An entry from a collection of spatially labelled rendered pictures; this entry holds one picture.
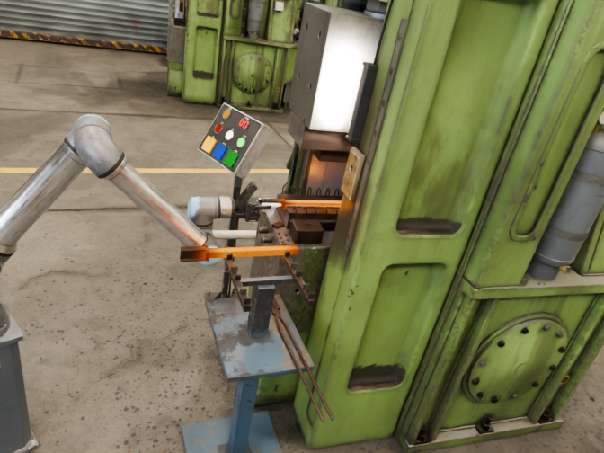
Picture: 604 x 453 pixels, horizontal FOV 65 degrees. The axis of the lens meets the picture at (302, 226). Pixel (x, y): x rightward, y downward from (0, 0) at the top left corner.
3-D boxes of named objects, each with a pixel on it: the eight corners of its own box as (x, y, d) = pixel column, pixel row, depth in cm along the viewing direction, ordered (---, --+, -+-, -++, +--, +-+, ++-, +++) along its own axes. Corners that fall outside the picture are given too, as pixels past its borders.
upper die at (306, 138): (300, 149, 183) (305, 125, 179) (287, 131, 200) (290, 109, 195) (396, 155, 197) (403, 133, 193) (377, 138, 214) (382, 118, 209)
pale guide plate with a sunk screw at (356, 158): (349, 200, 170) (359, 155, 162) (340, 189, 177) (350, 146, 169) (354, 200, 171) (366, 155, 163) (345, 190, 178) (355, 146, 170)
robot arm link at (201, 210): (186, 214, 197) (187, 192, 192) (217, 213, 201) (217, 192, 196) (188, 226, 189) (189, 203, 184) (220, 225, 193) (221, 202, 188)
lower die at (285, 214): (286, 228, 200) (289, 210, 196) (274, 207, 216) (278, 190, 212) (376, 229, 214) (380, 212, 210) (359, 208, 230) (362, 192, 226)
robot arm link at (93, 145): (93, 130, 144) (229, 256, 185) (93, 117, 154) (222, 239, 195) (64, 155, 145) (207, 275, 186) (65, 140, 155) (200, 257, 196)
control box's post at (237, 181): (220, 306, 292) (240, 137, 241) (219, 301, 295) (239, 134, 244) (226, 305, 293) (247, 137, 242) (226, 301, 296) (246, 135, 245)
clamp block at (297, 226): (294, 244, 190) (297, 230, 187) (288, 233, 197) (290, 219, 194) (322, 244, 194) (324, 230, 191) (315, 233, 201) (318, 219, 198)
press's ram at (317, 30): (315, 137, 168) (340, 15, 149) (288, 105, 199) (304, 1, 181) (419, 145, 182) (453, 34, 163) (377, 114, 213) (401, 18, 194)
